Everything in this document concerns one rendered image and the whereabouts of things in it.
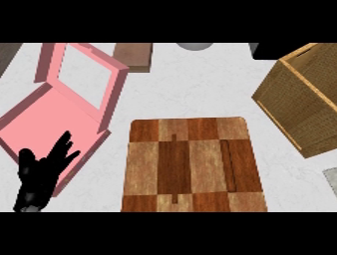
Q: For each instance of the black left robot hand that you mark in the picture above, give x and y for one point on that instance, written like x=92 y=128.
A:
x=38 y=176

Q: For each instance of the checkered wooden cutting board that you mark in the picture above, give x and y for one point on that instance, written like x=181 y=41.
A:
x=192 y=166

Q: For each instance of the brown wicker basket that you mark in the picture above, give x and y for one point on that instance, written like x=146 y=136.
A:
x=311 y=99

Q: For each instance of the pink open box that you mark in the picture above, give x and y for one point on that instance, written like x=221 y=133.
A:
x=42 y=119

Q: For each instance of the small brown wooden block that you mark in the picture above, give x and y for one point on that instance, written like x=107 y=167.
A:
x=132 y=56

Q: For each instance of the grey round object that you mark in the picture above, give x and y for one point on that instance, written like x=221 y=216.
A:
x=195 y=46

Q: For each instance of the black appliance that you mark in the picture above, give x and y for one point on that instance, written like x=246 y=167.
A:
x=268 y=51

